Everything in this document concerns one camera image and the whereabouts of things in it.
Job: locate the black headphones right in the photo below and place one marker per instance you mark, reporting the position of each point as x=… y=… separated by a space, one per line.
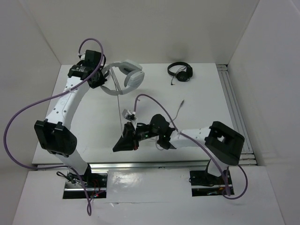
x=183 y=74

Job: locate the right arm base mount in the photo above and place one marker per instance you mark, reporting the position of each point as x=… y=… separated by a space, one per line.
x=204 y=184

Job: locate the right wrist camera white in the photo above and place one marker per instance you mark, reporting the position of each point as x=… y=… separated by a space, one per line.
x=129 y=114

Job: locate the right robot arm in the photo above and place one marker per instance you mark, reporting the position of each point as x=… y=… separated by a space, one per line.
x=223 y=144

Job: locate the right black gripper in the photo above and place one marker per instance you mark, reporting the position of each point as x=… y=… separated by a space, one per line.
x=130 y=140

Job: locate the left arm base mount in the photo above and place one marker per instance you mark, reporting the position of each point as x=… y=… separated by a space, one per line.
x=95 y=184

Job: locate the white grey headphones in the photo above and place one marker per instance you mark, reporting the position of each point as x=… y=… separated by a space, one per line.
x=134 y=77

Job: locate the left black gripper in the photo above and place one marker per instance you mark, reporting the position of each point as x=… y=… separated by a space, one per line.
x=100 y=81

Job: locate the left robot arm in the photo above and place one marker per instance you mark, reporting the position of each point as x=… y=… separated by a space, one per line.
x=53 y=132

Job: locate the aluminium rail front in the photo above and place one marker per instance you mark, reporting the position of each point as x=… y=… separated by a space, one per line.
x=249 y=160

